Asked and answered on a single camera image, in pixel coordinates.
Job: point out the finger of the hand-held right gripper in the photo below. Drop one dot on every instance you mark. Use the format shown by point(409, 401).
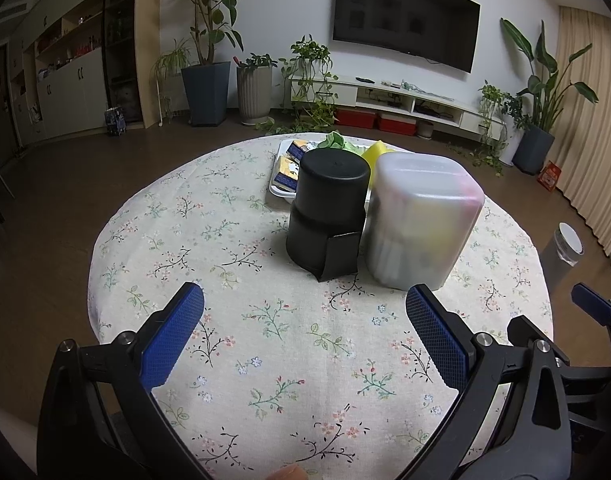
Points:
point(523, 327)
point(593, 302)

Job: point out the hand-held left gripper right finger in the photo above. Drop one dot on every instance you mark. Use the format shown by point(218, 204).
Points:
point(438, 335)

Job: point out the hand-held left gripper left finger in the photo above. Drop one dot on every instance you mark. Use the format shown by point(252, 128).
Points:
point(170, 335)

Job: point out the white plastic tray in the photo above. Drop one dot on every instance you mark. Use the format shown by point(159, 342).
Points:
point(278, 191)

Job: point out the yellow rectangular sponge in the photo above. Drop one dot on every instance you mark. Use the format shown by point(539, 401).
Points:
point(375, 155)

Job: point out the blue and yellow tissue pack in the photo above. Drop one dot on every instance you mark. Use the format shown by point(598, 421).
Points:
point(298, 150)
point(287, 174)

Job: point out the green flower-print cloth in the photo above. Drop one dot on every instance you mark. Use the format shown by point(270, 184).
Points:
point(338, 141)

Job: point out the person's left hand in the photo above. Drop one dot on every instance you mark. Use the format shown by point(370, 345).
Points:
point(290, 473)

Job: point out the silver trash can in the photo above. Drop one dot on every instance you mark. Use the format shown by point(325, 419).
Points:
point(560, 255)

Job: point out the floral tablecloth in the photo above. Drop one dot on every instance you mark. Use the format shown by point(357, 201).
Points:
point(265, 340)

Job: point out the translucent plastic container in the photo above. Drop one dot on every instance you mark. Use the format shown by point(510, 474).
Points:
point(420, 220)

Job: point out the red paper bag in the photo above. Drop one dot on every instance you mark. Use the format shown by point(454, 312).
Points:
point(549, 176)

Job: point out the black cylindrical container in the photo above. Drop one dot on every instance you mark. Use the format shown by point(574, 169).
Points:
point(328, 210)

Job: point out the large-leaf plant in dark pot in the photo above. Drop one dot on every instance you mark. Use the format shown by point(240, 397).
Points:
point(535, 145)

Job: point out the beige curtain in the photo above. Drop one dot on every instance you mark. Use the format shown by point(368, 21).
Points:
point(590, 125)

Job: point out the small round pot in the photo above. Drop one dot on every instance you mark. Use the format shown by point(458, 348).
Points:
point(425, 129)

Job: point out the red storage box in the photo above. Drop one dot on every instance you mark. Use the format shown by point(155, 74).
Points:
point(396, 124)
point(355, 118)

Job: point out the small bushy plant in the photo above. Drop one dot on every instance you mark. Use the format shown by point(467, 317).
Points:
point(493, 110)

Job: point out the blue patterned box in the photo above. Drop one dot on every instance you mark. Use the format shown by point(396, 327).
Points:
point(115, 121)

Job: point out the white television stand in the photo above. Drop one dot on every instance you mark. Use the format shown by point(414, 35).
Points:
point(435, 102)

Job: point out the tall plant in dark pot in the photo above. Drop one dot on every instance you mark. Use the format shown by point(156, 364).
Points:
point(205, 90)

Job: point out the plant in ribbed grey pot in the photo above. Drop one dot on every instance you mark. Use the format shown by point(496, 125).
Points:
point(254, 90)

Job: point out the black remote control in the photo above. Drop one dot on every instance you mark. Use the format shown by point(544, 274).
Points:
point(364, 79)

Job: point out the thin spider plant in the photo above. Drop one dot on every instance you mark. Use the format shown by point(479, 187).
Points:
point(170, 65)

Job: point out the trailing green plant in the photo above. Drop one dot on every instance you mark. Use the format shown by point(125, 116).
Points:
point(310, 75)

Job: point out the dark glass display cabinet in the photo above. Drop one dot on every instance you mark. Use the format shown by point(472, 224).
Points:
point(121, 45)

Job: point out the white wall cabinet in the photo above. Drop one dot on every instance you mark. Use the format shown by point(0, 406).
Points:
point(65, 85)

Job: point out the wall television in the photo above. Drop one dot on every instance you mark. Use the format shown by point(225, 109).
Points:
point(405, 15)

